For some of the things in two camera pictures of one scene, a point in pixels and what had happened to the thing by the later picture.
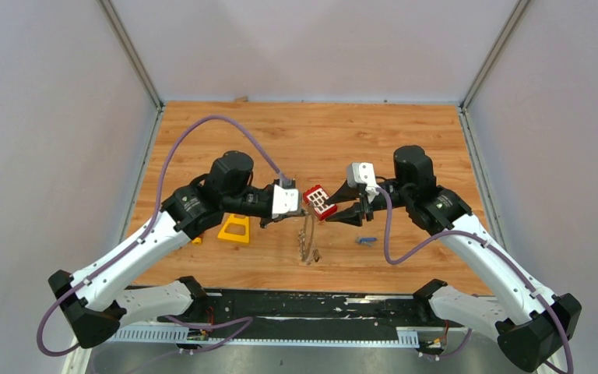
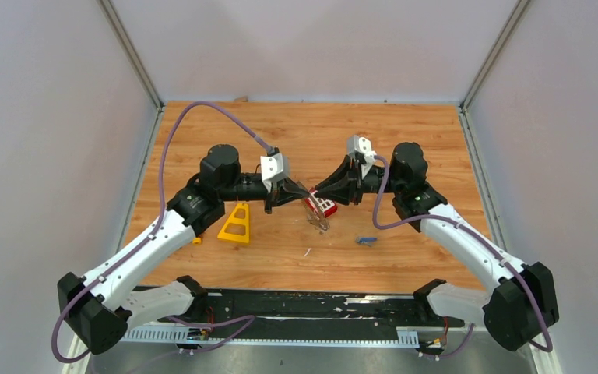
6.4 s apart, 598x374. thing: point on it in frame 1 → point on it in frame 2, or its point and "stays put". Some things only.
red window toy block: [317, 195] stays put
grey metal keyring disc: [314, 254] → [321, 224]
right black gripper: [353, 213] → [343, 192]
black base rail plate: [307, 310] stays put
